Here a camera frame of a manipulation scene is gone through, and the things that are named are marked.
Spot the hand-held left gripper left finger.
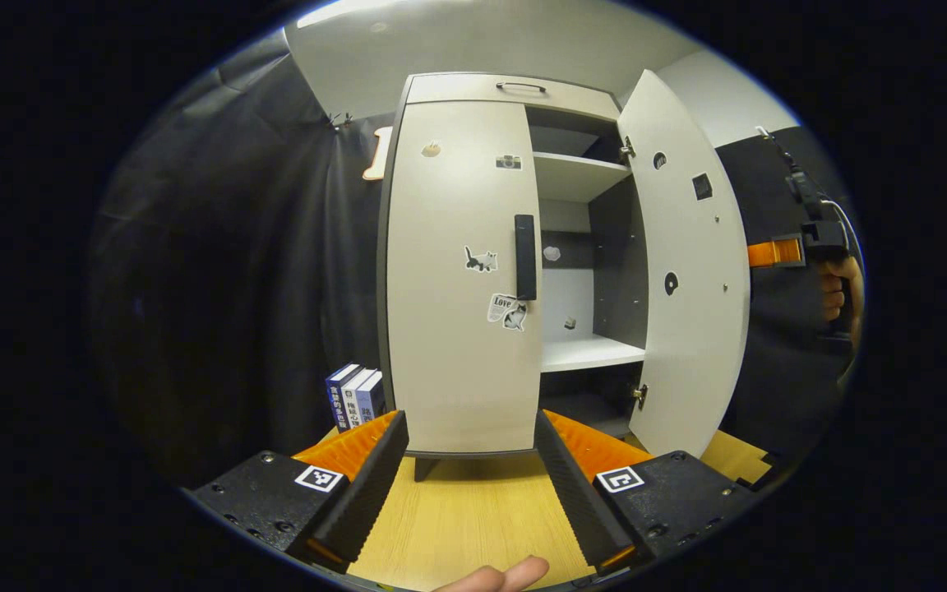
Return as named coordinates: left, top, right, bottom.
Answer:
left=186, top=409, right=410, bottom=575

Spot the blue spine book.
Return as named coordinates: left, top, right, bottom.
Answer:
left=355, top=370, right=388, bottom=425

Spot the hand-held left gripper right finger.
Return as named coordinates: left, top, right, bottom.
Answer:
left=534, top=409, right=758, bottom=576

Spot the white double-door shoe cabinet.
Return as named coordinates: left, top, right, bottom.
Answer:
left=376, top=70, right=751, bottom=483

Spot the white cabinet shelf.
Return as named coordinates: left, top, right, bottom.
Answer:
left=540, top=332, right=648, bottom=374
left=532, top=151, right=633, bottom=205

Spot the white cabinet drawer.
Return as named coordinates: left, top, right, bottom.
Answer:
left=405, top=72, right=623, bottom=123

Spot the cabinet door with camera sticker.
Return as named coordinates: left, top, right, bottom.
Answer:
left=385, top=99, right=543, bottom=456

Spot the dark blue book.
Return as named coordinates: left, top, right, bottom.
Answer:
left=325, top=363, right=361, bottom=432

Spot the white spine book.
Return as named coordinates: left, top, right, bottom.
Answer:
left=341, top=368, right=376, bottom=428

